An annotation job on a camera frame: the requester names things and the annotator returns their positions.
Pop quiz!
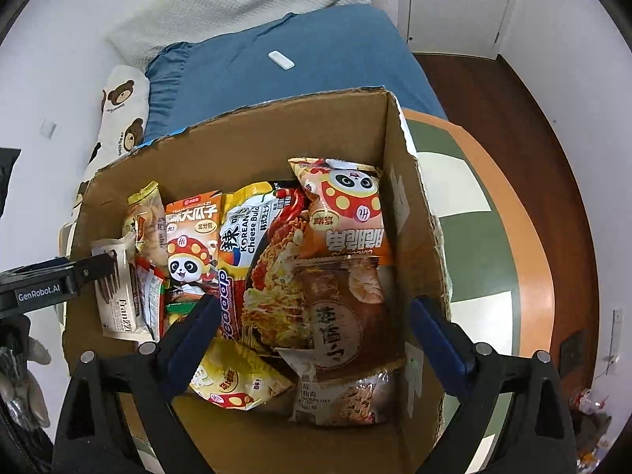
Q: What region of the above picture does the white chocolate biscuit packet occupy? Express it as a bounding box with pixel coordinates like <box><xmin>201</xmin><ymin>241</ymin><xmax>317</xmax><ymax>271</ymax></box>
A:
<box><xmin>91</xmin><ymin>232</ymin><xmax>152</xmax><ymax>342</ymax></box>

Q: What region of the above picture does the yellow panda snack packet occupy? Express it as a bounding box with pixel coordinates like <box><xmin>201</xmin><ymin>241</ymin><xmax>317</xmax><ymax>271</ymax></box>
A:
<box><xmin>190</xmin><ymin>336</ymin><xmax>293</xmax><ymax>411</ymax></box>

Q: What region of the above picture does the brown shrimp snack packet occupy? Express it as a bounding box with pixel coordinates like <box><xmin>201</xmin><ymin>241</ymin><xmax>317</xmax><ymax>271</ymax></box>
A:
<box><xmin>293</xmin><ymin>256</ymin><xmax>403</xmax><ymax>382</ymax></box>

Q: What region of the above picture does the white brown snack packet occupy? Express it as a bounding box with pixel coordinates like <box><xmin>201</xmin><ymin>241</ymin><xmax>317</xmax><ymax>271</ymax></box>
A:
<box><xmin>276</xmin><ymin>348</ymin><xmax>396</xmax><ymax>427</ymax></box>

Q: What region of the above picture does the peanut snack packet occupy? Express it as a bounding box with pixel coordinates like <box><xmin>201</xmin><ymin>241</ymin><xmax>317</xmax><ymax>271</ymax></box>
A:
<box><xmin>122</xmin><ymin>181</ymin><xmax>168</xmax><ymax>269</ymax></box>

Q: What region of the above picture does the colourful candy packet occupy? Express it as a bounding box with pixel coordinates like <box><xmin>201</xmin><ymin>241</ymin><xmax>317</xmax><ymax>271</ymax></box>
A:
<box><xmin>136</xmin><ymin>257</ymin><xmax>200</xmax><ymax>341</ymax></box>

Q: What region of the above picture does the panda sunflower seed packet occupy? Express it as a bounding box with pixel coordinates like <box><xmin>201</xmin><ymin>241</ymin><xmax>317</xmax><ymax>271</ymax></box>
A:
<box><xmin>166</xmin><ymin>190</ymin><xmax>223</xmax><ymax>294</ymax></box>

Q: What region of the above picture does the round wooden table edge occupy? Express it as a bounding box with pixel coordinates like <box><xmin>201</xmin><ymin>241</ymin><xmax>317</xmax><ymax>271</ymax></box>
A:
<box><xmin>401</xmin><ymin>108</ymin><xmax>557</xmax><ymax>474</ymax></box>

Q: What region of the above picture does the yellow cheese noodle packet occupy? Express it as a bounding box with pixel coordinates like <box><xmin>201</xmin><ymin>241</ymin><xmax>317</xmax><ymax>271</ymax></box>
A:
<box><xmin>218</xmin><ymin>181</ymin><xmax>313</xmax><ymax>356</ymax></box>

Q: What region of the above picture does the bear print pillow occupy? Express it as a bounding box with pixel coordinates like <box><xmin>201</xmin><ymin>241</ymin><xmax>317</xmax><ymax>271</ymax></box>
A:
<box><xmin>74</xmin><ymin>65</ymin><xmax>150</xmax><ymax>207</ymax></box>

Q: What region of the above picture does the green white checkered tablecloth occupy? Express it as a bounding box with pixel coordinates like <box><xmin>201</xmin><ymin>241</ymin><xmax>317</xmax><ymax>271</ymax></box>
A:
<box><xmin>407</xmin><ymin>119</ymin><xmax>521</xmax><ymax>354</ymax></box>

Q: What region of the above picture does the orange panda chip bag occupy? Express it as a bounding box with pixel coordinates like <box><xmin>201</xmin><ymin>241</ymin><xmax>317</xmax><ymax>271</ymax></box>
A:
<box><xmin>288</xmin><ymin>157</ymin><xmax>393</xmax><ymax>265</ymax></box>

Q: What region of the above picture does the white remote control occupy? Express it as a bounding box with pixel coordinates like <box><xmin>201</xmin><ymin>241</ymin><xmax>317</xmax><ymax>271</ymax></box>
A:
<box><xmin>268</xmin><ymin>50</ymin><xmax>295</xmax><ymax>71</ymax></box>

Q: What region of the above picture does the white pillow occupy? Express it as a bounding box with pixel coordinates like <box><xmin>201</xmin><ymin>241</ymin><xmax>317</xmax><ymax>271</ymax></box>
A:
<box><xmin>107</xmin><ymin>0</ymin><xmax>371</xmax><ymax>70</ymax></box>

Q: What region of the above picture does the cardboard box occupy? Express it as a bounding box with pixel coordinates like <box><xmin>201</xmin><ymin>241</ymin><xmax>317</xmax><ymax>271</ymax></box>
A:
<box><xmin>55</xmin><ymin>89</ymin><xmax>449</xmax><ymax>473</ymax></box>

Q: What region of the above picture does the blue bed sheet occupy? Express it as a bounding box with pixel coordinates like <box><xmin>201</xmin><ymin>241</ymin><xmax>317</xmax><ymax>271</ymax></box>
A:
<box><xmin>143</xmin><ymin>4</ymin><xmax>446</xmax><ymax>142</ymax></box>

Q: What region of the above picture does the white door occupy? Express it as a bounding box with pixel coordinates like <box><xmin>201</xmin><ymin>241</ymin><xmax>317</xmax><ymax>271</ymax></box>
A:
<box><xmin>399</xmin><ymin>0</ymin><xmax>515</xmax><ymax>59</ymax></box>

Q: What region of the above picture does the wall socket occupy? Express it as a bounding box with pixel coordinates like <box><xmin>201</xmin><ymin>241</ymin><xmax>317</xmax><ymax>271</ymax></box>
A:
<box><xmin>39</xmin><ymin>119</ymin><xmax>57</xmax><ymax>139</ymax></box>

